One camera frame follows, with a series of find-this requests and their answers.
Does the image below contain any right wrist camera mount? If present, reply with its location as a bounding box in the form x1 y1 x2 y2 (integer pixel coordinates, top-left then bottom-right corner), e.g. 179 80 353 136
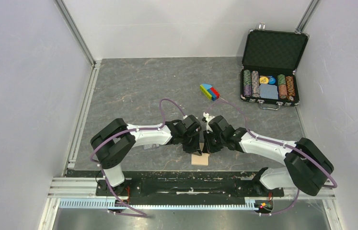
202 112 215 133

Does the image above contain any green red chip stack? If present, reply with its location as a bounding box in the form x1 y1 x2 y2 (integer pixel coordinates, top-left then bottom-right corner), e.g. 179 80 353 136
277 74 288 99

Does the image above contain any black poker chip case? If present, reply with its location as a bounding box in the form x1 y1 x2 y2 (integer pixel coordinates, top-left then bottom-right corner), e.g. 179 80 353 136
240 29 309 110

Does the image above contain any grey pink chip stack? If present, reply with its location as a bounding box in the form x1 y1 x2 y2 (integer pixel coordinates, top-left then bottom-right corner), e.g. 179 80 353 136
251 70 260 98

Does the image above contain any beige card holder wallet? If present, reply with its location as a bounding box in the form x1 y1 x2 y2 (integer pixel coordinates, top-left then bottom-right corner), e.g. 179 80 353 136
191 152 209 166

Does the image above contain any blue playing card deck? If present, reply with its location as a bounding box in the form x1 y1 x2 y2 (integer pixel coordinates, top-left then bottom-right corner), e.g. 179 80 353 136
259 84 278 100

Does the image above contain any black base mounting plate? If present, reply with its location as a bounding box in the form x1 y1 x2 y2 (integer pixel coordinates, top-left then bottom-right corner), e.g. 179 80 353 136
95 171 284 206

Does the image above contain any yellow dealer chip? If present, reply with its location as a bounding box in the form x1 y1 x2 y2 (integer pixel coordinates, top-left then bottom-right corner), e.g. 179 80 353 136
259 76 269 84

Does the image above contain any orange brown chip stack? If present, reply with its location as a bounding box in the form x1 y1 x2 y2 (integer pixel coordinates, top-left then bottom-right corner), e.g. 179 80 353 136
285 76 296 101

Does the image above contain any colourful toy brick block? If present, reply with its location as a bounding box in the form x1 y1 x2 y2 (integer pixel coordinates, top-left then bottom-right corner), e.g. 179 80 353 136
200 83 220 101

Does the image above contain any green purple chip stack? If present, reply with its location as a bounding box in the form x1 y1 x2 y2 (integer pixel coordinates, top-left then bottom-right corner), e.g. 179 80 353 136
243 69 252 97

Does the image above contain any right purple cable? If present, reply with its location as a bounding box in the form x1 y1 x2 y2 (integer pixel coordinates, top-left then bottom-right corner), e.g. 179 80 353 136
204 99 338 217

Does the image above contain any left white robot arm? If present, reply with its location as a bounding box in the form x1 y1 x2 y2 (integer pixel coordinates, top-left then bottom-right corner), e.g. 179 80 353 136
90 115 202 195

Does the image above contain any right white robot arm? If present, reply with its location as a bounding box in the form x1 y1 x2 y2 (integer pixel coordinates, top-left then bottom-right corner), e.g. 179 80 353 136
202 113 334 196

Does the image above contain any blue dealer chip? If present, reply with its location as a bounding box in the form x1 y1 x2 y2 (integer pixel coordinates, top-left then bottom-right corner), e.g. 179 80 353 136
268 76 277 85

